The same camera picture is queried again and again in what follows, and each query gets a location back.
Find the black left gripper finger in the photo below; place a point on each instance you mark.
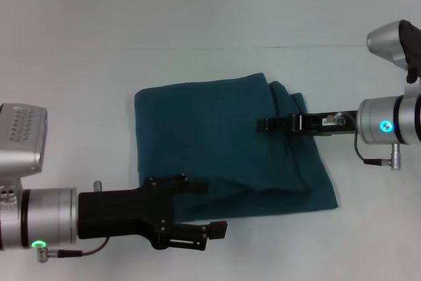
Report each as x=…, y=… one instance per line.
x=184, y=186
x=197, y=233

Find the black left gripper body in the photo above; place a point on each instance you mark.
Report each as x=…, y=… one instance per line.
x=125, y=212

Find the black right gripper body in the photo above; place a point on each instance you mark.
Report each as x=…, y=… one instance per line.
x=315, y=123

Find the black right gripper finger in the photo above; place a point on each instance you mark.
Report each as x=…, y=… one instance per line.
x=276, y=124

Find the teal blue t-shirt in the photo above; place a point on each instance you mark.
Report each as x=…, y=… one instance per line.
x=213, y=136

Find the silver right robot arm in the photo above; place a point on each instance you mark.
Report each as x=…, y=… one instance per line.
x=401, y=119

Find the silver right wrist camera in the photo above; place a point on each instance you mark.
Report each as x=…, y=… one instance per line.
x=385, y=42

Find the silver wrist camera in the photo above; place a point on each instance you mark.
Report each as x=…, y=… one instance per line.
x=19, y=139
x=385, y=42

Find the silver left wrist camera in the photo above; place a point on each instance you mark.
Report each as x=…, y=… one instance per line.
x=19, y=139

